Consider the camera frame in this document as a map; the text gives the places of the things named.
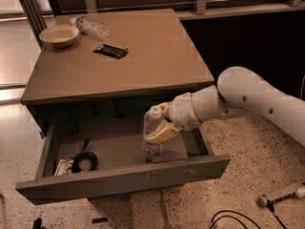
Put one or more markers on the clear plastic bottle lying down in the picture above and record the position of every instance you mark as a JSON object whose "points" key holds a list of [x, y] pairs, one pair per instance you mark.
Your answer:
{"points": [[90, 27]]}

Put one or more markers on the beige ceramic bowl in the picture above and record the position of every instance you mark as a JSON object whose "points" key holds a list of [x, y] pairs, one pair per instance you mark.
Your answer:
{"points": [[60, 36]]}

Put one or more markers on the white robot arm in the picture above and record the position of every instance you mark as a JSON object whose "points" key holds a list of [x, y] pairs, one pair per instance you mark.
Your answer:
{"points": [[237, 89]]}

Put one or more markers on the white power adapter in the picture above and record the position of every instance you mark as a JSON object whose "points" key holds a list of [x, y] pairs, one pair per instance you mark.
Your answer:
{"points": [[63, 167]]}

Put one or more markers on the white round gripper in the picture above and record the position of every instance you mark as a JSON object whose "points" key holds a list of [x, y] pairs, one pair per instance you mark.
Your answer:
{"points": [[181, 112]]}

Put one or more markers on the clear bottle with blue label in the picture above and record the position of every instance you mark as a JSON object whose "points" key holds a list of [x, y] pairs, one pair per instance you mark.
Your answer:
{"points": [[152, 119]]}

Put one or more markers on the black snack packet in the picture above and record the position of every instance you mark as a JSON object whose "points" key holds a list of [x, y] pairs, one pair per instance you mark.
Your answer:
{"points": [[111, 51]]}

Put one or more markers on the blue tape piece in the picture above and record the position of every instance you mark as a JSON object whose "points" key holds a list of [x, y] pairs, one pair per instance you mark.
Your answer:
{"points": [[42, 135]]}

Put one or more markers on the open grey top drawer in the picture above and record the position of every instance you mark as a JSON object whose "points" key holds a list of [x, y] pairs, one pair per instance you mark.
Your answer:
{"points": [[108, 157]]}

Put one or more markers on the small black floor object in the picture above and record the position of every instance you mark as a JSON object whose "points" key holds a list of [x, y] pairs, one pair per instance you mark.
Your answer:
{"points": [[37, 224]]}

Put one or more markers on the grey wooden cabinet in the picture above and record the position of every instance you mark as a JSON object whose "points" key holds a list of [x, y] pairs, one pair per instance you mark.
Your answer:
{"points": [[161, 57]]}

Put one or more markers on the black floor tape piece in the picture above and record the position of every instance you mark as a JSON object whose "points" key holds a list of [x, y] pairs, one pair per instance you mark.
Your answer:
{"points": [[99, 220]]}

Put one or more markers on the white power strip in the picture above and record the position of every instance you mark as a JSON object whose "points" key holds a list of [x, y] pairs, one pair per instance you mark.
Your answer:
{"points": [[295, 190]]}

